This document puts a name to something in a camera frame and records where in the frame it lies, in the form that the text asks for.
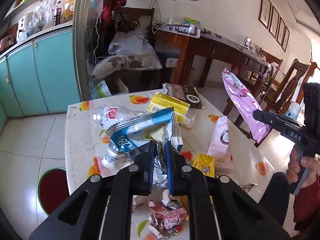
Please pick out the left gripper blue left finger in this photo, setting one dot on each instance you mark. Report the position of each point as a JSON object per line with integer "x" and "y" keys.
{"x": 152, "y": 153}

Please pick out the blue silver snack wrapper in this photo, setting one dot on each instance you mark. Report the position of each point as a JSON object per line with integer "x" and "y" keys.
{"x": 130, "y": 134}

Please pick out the pink white milk carton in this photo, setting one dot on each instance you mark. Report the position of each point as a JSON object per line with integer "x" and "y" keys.
{"x": 219, "y": 146}

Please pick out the red bin with green rim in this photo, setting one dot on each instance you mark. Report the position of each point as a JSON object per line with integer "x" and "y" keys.
{"x": 52, "y": 189}

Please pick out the teal kitchen cabinets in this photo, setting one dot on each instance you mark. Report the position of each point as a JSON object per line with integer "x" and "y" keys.
{"x": 38, "y": 75}

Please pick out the framed wall pictures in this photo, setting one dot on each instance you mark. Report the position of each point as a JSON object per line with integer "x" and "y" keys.
{"x": 270, "y": 18}

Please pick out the yellow open cardboard box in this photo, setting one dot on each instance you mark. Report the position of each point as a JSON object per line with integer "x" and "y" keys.
{"x": 161, "y": 101}

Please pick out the dark wooden sideboard table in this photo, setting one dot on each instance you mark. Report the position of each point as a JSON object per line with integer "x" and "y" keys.
{"x": 213, "y": 47}

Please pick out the crumpled pink paper wrapper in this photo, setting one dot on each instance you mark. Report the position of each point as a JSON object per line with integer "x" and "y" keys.
{"x": 164, "y": 222}

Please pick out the dark brown snack bag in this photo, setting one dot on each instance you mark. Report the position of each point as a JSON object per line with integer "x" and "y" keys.
{"x": 184, "y": 93}

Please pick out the crumpled silver white wrapper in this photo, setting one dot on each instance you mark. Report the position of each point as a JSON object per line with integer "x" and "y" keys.
{"x": 160, "y": 180}

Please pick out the patterned beige cushion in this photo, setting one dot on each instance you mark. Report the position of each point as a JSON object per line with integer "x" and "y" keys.
{"x": 115, "y": 63}

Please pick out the crushed clear plastic bottle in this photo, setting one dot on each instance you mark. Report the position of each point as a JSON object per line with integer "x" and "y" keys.
{"x": 104, "y": 121}

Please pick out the yellow drink carton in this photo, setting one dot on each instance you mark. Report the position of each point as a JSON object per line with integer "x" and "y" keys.
{"x": 205, "y": 163}

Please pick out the pink foil snack bag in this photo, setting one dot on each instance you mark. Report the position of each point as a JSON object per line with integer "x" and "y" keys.
{"x": 246, "y": 104}

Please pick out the blue white small carton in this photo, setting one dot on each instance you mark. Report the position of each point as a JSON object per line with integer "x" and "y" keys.
{"x": 176, "y": 138}

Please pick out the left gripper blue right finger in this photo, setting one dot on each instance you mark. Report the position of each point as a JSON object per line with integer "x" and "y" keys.
{"x": 170, "y": 166}

